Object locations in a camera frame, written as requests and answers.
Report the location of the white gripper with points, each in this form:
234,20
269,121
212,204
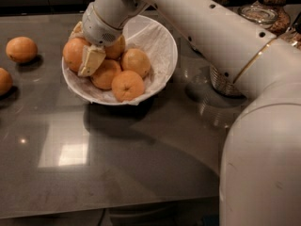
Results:
98,31

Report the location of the large orange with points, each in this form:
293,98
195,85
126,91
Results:
73,52

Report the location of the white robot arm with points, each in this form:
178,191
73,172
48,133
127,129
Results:
260,177

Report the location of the orange, bowl back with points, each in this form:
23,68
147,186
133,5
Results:
117,49

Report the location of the orange, bowl centre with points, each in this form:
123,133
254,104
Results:
104,75

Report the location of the orange, bowl right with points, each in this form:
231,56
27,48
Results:
137,61

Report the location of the orange, bowl front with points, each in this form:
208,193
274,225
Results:
127,86

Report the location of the white bowl with liner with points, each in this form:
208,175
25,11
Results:
159,45

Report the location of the orange on table, upper left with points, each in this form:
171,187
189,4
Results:
21,49

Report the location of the orange at left edge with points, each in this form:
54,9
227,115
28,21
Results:
6,81

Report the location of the glass jar of brown cereal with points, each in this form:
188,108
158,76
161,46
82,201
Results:
282,27

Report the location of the glass jar of ring cereal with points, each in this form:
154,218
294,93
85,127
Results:
224,83

